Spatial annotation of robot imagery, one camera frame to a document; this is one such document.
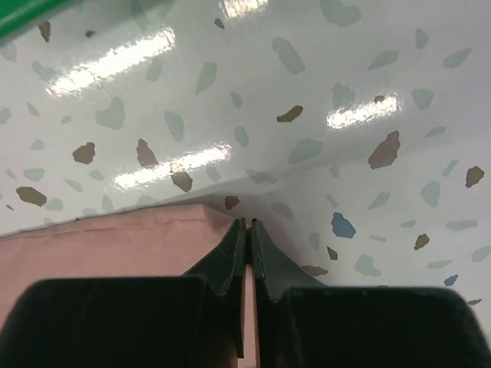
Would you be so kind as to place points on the pink printed t shirt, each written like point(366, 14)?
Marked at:
point(158, 241)

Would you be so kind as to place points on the green plastic bin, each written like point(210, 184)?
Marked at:
point(17, 15)

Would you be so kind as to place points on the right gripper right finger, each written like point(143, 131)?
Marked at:
point(304, 323)

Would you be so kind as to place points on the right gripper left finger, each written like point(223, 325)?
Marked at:
point(192, 320)

